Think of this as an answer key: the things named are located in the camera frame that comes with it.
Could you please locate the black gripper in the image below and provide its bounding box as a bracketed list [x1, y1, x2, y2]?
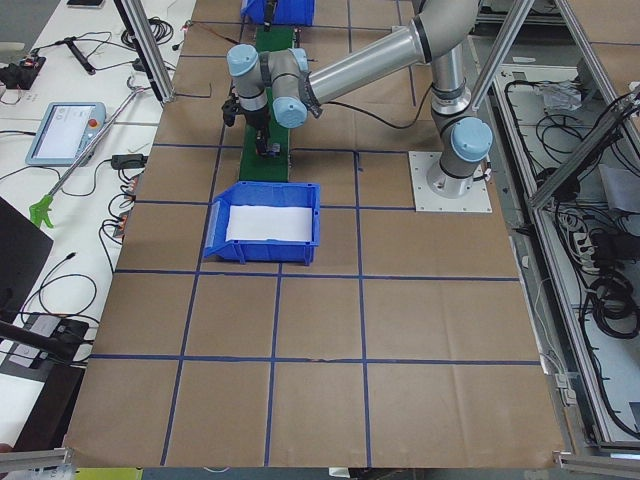
[264, 0, 278, 28]
[243, 107, 270, 157]

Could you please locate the red mushroom push button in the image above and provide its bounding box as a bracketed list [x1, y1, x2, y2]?
[265, 143, 281, 158]

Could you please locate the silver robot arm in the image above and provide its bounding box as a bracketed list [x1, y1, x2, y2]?
[222, 1, 493, 199]

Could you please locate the blue bin right side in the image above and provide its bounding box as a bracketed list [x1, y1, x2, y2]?
[241, 0, 315, 26]

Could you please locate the blue bin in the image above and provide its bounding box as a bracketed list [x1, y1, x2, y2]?
[203, 181, 321, 265]
[241, 0, 315, 26]

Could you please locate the green conveyor belt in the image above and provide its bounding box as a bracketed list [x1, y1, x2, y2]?
[239, 26, 295, 182]

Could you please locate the blue bin left side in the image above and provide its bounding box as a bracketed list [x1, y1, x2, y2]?
[203, 181, 321, 265]

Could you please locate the white foam pad left bin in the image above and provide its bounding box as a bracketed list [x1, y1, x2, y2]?
[226, 205, 313, 242]

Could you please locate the black power adapter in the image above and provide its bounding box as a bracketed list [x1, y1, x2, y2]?
[110, 153, 148, 170]

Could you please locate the teach pendant tablet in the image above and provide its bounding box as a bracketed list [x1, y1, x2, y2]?
[25, 102, 106, 167]

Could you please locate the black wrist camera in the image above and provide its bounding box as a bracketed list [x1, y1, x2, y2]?
[221, 97, 242, 127]

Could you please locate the aluminium frame post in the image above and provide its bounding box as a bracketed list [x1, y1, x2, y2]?
[114, 0, 175, 105]

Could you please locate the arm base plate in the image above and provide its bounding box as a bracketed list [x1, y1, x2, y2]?
[408, 151, 492, 214]

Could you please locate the green handled reach grabber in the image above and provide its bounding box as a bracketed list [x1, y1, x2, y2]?
[28, 74, 154, 229]

